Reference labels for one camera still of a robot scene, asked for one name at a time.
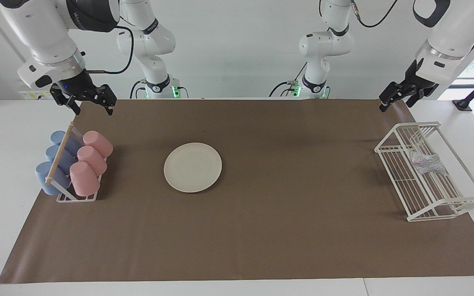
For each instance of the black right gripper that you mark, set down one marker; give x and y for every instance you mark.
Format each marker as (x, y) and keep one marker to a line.
(78, 86)

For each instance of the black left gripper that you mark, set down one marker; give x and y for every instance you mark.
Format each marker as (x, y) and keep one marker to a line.
(412, 86)

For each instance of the silver glitter sponge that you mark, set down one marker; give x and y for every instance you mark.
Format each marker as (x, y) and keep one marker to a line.
(426, 162)

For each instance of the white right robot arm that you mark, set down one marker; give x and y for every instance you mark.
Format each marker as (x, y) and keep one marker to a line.
(47, 33)

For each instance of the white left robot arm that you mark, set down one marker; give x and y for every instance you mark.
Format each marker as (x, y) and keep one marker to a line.
(455, 37)

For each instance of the cream round plate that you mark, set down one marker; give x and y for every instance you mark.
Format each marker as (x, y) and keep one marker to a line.
(192, 167)

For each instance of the pink plastic cup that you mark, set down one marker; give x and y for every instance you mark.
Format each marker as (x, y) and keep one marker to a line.
(98, 143)
(93, 160)
(84, 179)

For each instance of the blue plastic cup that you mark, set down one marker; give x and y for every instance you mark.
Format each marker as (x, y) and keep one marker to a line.
(47, 179)
(64, 158)
(69, 142)

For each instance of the brown table mat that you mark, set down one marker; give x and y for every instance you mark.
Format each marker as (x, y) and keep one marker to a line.
(261, 230)

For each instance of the white wall socket box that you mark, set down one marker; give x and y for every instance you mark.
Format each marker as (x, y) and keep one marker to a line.
(29, 95)

